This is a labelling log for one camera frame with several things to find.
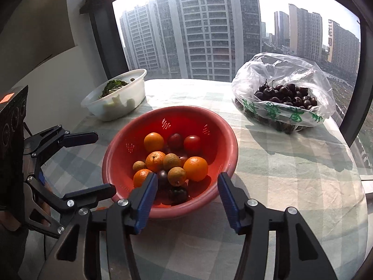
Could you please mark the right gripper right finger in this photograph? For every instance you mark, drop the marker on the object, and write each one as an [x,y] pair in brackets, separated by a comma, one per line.
[299,255]

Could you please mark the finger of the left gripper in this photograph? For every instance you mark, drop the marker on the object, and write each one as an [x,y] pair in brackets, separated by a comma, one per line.
[40,147]
[37,218]

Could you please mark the large yellow orange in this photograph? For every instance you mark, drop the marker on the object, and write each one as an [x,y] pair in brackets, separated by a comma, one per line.
[196,168]

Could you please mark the red plastic colander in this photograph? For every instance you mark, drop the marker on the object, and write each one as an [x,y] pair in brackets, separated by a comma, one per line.
[219,149]

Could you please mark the brown longan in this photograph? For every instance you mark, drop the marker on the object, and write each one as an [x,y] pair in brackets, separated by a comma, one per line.
[138,165]

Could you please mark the small mandarin orange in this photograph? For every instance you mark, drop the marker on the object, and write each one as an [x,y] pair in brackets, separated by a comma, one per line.
[140,176]

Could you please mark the brown longan fruit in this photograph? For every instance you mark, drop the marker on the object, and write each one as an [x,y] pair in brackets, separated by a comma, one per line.
[171,161]

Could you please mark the checkered tablecloth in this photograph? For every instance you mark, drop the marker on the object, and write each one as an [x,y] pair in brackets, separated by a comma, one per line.
[312,170]

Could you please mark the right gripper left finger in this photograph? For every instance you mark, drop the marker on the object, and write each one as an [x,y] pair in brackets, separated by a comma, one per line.
[76,254]

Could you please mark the small red tomato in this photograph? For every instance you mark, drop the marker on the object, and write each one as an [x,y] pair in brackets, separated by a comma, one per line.
[175,142]

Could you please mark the dark purple plum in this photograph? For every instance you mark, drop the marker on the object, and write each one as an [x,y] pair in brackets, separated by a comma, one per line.
[178,195]

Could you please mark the plastic bag of cherries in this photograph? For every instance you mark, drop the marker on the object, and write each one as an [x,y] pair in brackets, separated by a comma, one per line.
[285,92]

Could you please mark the white plastic bowl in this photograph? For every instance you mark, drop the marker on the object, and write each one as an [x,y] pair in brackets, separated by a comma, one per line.
[118,96]

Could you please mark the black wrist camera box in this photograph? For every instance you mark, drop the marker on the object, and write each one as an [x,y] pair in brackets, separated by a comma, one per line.
[13,111]

